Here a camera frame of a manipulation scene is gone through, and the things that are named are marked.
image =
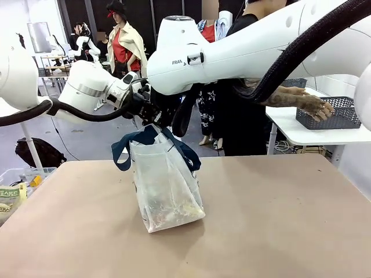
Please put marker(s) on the clear plastic bin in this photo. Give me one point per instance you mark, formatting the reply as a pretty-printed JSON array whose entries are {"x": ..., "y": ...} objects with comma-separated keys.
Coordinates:
[{"x": 17, "y": 173}]

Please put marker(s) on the person's right hand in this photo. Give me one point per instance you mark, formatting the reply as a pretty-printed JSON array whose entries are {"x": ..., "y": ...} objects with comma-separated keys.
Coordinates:
[{"x": 317, "y": 107}]

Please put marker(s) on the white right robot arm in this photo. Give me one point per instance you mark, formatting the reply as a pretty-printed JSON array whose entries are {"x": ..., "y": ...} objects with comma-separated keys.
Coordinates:
[{"x": 246, "y": 52}]

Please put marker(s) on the tattooed right forearm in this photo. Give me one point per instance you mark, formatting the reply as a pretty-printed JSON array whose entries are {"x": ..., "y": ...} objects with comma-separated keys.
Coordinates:
[{"x": 282, "y": 98}]

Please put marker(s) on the mannequin with cream jacket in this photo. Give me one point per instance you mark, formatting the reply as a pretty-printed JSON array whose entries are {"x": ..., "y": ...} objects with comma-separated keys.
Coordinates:
[{"x": 127, "y": 43}]

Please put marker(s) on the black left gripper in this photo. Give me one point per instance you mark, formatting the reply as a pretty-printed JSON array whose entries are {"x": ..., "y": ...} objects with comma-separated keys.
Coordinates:
[{"x": 142, "y": 102}]

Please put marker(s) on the white table with slanted leg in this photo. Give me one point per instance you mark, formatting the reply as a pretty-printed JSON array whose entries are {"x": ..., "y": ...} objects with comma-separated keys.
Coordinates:
[{"x": 29, "y": 144}]

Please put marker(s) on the grey plastic basket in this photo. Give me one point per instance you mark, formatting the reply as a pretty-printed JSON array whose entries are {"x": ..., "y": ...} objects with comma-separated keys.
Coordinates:
[{"x": 333, "y": 116}]

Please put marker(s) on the background person in black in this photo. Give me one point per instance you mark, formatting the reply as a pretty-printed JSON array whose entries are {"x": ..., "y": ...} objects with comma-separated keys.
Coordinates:
[{"x": 76, "y": 32}]

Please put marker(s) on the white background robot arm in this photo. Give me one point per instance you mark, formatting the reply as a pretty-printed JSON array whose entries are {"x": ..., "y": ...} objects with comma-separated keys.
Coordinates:
[{"x": 87, "y": 47}]

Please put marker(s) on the dark mesh basket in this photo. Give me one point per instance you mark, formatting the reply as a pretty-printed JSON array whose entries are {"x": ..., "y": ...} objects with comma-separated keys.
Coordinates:
[{"x": 294, "y": 83}]

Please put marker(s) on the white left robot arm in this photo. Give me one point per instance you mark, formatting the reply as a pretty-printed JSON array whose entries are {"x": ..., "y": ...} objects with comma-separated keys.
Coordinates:
[{"x": 87, "y": 92}]

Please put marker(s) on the white side table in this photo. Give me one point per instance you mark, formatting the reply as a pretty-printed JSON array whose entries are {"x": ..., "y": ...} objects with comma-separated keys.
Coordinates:
[{"x": 319, "y": 134}]

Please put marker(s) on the small yellow box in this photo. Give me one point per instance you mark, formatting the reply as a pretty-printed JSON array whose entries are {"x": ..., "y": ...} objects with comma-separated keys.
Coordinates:
[{"x": 36, "y": 181}]

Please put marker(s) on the person's left hand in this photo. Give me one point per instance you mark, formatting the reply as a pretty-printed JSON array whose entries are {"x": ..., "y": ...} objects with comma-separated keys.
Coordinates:
[{"x": 297, "y": 90}]

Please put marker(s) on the black backpack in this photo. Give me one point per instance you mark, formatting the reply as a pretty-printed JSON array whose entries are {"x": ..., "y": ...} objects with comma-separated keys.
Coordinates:
[{"x": 40, "y": 152}]

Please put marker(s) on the yellow green snack package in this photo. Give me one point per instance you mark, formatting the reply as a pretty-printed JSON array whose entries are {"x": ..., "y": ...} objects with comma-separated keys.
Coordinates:
[{"x": 11, "y": 195}]

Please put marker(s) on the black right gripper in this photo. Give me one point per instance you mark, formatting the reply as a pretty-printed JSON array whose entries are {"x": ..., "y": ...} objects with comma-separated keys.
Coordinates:
[{"x": 169, "y": 113}]

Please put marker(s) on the person in red shirt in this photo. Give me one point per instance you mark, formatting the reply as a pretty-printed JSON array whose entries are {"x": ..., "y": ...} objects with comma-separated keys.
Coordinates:
[{"x": 210, "y": 116}]

